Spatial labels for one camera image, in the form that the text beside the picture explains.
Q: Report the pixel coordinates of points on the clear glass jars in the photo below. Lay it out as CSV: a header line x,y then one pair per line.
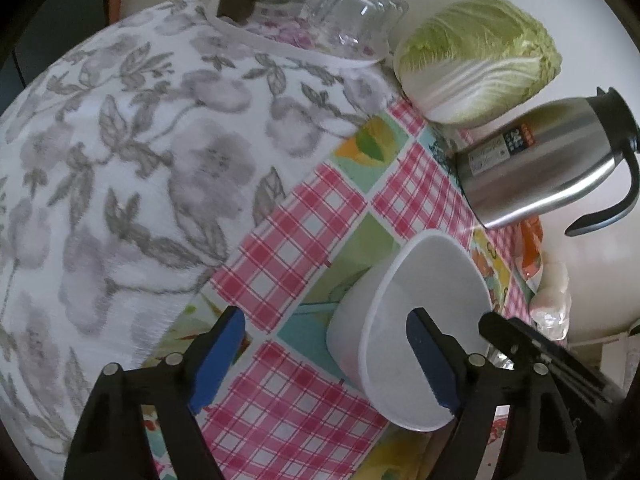
x,y
337,33

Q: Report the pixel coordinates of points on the napa cabbage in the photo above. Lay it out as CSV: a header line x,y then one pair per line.
x,y
475,60

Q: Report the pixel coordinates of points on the orange snack packet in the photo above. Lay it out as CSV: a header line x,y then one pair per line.
x,y
529,252

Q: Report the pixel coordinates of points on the small white bowl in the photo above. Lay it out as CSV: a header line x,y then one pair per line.
x,y
377,338

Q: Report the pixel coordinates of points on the stainless steel thermos jug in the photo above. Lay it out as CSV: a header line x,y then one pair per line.
x,y
550,157

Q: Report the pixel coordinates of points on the checkered fruit tablecloth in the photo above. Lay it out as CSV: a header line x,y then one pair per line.
x,y
284,410

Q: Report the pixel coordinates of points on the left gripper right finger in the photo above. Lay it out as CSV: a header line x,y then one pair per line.
x,y
445,365

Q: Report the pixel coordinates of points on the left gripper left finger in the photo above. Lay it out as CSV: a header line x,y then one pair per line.
x,y
201,369

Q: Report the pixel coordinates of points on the bag of steamed buns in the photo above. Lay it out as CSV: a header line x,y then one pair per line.
x,y
550,306

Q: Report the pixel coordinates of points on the grey floral cloth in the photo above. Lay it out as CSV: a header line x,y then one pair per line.
x,y
131,169

